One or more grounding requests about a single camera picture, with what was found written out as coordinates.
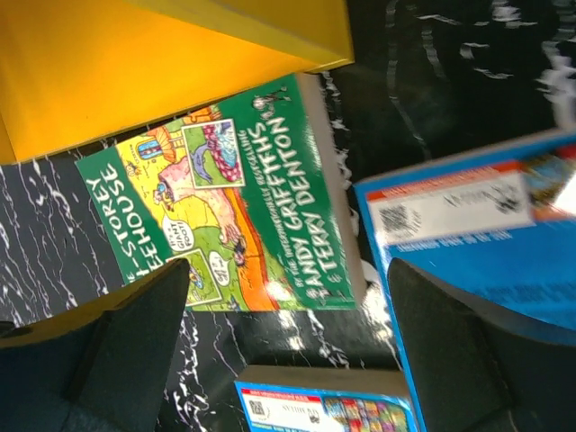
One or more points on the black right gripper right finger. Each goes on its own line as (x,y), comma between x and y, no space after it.
(473,365)

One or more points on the blue 130-Storey Treehouse book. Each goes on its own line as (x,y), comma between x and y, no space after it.
(497,222)

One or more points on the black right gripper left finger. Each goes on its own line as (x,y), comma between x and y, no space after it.
(102,366)

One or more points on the yellow wooden shelf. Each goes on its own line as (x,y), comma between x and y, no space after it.
(77,71)

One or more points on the green 104-Storey Treehouse book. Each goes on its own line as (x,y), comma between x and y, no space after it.
(248,191)

